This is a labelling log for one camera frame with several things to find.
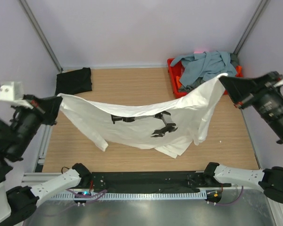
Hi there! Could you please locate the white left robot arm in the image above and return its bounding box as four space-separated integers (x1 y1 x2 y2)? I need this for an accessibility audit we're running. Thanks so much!
0 95 91 226

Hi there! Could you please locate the white t-shirt with print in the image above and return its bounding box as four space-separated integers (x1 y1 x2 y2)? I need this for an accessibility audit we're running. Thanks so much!
60 77 225 158

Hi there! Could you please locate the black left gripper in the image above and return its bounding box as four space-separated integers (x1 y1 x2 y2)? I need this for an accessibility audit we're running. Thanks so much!
8 93 64 158

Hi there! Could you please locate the dark grey t-shirt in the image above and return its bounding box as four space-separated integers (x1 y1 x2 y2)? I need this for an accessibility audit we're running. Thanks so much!
178 53 240 93

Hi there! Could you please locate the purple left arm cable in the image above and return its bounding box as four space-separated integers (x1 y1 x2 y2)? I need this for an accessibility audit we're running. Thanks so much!
66 188 108 205

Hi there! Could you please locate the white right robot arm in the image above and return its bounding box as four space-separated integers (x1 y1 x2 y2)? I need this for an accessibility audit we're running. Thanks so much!
203 71 283 204

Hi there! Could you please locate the slotted grey cable duct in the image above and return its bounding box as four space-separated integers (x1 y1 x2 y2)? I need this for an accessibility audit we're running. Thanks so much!
50 190 207 201

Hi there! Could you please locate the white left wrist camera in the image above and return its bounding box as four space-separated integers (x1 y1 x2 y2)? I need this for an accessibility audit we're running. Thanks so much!
0 81 24 102

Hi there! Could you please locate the red plastic bin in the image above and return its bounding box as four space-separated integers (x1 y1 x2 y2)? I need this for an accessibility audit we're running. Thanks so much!
168 51 242 98

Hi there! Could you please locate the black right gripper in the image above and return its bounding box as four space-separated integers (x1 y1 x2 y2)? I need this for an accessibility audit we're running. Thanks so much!
217 70 283 142

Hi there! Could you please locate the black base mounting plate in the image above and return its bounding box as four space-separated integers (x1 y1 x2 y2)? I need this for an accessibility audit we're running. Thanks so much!
79 171 231 194

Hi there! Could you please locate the folded black t-shirt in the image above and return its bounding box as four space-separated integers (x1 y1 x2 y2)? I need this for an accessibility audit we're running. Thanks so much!
55 67 92 95

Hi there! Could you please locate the blue-grey t-shirt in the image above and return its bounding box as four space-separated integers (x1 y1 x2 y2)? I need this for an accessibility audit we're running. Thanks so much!
170 51 237 87

